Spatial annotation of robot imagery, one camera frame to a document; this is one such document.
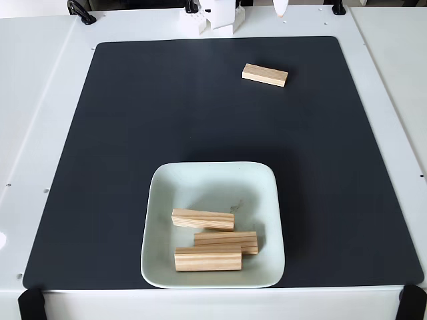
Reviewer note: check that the black table clamp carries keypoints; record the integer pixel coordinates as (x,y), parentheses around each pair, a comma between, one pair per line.
(81,11)
(338,8)

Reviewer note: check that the grooved wooden block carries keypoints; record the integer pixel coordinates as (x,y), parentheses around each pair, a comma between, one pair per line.
(203,219)
(240,239)

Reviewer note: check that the plain wooden block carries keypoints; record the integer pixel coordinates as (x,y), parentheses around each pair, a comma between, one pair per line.
(207,259)
(265,74)

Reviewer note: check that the pale green square plate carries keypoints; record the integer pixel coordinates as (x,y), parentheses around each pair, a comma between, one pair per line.
(187,186)

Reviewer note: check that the black corner bracket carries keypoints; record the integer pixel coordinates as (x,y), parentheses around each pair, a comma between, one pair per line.
(413,303)
(31,305)

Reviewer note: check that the black rubber mat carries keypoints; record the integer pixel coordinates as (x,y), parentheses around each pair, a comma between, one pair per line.
(100,166)

